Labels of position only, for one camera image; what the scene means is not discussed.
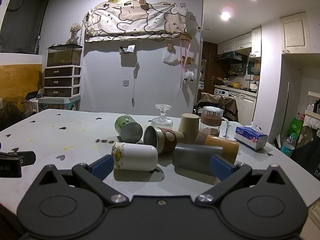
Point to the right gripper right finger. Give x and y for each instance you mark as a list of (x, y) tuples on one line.
[(232, 177)]

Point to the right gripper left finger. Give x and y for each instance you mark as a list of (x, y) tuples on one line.
[(90, 177)]

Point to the green cartoon cup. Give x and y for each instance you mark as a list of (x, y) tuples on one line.
[(128, 129)]

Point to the white cartoon cup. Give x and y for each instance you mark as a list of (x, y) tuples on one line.
[(136, 157)]

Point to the dark grey cup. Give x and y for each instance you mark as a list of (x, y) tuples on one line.
[(195, 158)]

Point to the beige cup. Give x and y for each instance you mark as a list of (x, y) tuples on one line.
[(189, 126)]

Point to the blue tissue pack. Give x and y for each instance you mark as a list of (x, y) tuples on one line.
[(251, 137)]

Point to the plastic water bottle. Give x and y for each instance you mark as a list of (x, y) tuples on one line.
[(289, 144)]

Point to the brown covered chair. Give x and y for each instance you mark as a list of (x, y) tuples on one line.
[(226, 103)]

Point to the teal patterned cabinet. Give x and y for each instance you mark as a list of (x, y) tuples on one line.
[(72, 104)]

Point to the clear stemmed glass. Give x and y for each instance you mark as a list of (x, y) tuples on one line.
[(162, 121)]

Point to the white drawer unit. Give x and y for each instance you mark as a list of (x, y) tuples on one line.
[(62, 81)]

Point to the white plush toy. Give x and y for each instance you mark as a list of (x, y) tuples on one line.
[(189, 76)]

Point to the glass terrarium tank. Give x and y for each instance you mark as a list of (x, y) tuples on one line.
[(64, 54)]

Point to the dried flower vase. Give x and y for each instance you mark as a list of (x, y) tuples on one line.
[(74, 29)]

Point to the cartoon print fabric cover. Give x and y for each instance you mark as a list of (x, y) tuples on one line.
[(135, 20)]

